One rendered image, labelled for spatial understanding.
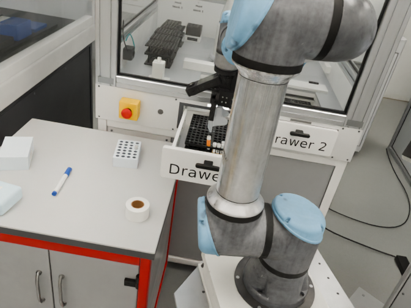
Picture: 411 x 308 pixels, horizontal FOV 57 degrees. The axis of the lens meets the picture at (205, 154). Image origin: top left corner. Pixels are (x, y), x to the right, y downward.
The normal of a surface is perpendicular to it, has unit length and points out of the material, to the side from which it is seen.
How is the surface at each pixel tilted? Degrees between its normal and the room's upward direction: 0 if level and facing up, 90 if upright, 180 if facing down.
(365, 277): 0
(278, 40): 88
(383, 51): 90
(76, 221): 0
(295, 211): 7
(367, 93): 90
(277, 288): 73
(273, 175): 90
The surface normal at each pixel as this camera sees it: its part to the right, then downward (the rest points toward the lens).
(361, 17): 0.45, 0.15
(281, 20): 0.06, 0.41
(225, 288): 0.15, -0.84
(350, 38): 0.23, 0.66
